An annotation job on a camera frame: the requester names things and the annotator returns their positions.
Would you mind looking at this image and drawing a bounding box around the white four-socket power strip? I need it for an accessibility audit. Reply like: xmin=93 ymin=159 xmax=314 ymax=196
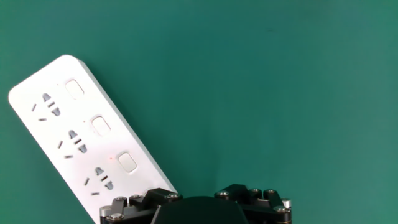
xmin=7 ymin=54 xmax=178 ymax=224

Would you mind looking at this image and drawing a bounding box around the green table mat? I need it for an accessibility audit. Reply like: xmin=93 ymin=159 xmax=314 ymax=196
xmin=0 ymin=0 xmax=398 ymax=224

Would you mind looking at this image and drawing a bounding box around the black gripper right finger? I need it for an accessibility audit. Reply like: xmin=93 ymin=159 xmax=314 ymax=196
xmin=214 ymin=183 xmax=292 ymax=224

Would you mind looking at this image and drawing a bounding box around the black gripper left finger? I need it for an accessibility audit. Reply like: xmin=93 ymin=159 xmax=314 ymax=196
xmin=99 ymin=187 xmax=183 ymax=224

